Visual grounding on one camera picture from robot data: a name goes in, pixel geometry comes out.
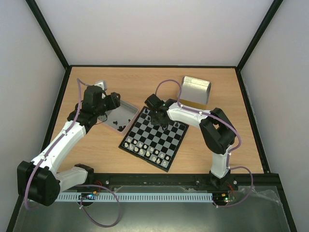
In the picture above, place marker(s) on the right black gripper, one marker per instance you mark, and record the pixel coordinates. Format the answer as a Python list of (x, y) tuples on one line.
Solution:
[(159, 118)]

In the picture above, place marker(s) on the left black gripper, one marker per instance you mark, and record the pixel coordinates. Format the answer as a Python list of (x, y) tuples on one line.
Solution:
[(114, 102)]

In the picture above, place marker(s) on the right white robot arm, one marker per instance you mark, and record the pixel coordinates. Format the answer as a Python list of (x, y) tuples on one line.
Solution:
[(217, 131)]

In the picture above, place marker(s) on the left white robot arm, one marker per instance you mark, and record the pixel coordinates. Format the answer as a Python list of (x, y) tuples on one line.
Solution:
[(39, 179)]

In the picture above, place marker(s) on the silver tin with pieces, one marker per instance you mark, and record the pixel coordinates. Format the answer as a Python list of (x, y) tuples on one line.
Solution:
[(124, 112)]

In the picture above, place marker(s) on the black silver chess board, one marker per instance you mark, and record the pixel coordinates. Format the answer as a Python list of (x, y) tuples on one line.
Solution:
[(165, 141)]

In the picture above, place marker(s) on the pile of black chess pieces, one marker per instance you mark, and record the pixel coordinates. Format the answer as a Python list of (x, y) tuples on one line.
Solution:
[(121, 126)]

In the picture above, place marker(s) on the empty gold silver tin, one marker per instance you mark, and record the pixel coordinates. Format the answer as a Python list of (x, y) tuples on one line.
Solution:
[(195, 92)]

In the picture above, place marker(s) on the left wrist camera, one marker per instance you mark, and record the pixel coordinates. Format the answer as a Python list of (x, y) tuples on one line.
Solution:
[(102, 84)]

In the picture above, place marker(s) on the black frame rail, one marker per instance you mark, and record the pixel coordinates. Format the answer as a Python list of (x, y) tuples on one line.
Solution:
[(195, 181)]

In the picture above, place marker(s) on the light blue cable duct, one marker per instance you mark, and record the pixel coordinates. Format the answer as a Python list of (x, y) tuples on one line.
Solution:
[(137, 197)]

